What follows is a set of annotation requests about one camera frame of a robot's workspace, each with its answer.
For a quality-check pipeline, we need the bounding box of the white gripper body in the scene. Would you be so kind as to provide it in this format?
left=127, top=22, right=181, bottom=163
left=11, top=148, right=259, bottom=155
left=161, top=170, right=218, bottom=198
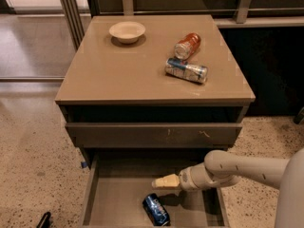
left=179, top=167, right=198, bottom=191

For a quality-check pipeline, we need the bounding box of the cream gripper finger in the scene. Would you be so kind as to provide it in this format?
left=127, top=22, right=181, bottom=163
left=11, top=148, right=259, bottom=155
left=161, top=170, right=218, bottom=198
left=152, top=174, right=180, bottom=188

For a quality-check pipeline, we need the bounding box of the blue pepsi can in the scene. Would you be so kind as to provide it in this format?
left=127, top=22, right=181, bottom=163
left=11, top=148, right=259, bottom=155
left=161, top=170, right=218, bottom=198
left=142, top=193, right=170, bottom=226

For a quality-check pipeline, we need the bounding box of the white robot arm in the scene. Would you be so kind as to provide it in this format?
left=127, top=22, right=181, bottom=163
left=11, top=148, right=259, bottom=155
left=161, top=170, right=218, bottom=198
left=152, top=149, right=304, bottom=228

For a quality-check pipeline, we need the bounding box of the open grey middle drawer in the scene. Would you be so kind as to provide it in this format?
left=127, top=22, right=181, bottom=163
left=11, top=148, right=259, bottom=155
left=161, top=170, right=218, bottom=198
left=80, top=148, right=229, bottom=228

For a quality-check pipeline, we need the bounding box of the grey top drawer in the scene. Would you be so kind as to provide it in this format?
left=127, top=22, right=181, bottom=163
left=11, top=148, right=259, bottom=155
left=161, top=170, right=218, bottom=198
left=66, top=123, right=242, bottom=148

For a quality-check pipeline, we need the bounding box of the grey drawer cabinet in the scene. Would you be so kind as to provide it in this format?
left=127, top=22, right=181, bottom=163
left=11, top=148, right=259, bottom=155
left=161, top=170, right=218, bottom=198
left=55, top=15, right=255, bottom=162

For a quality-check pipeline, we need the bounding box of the silver blue energy can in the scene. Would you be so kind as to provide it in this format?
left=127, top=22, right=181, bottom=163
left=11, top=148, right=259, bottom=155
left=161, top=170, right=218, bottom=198
left=164, top=58, right=208, bottom=84

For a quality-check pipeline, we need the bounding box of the orange soda can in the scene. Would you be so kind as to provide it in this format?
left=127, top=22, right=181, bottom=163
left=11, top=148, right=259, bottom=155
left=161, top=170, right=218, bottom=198
left=174, top=33, right=201, bottom=60

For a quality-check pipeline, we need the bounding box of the black object at floor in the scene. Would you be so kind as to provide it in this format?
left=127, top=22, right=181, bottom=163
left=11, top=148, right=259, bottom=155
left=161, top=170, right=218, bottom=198
left=36, top=212, right=51, bottom=228

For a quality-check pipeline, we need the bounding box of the white ceramic bowl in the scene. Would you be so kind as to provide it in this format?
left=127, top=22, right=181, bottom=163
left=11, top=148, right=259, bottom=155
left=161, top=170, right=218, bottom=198
left=109, top=21, right=145, bottom=44

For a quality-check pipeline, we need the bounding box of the metal bracket right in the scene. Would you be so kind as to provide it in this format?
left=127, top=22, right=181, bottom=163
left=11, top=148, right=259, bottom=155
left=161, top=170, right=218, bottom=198
left=234, top=0, right=252, bottom=24

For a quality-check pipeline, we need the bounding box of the metal frame post left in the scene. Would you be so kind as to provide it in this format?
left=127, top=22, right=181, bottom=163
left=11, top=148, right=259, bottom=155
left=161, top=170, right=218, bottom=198
left=60, top=0, right=85, bottom=49

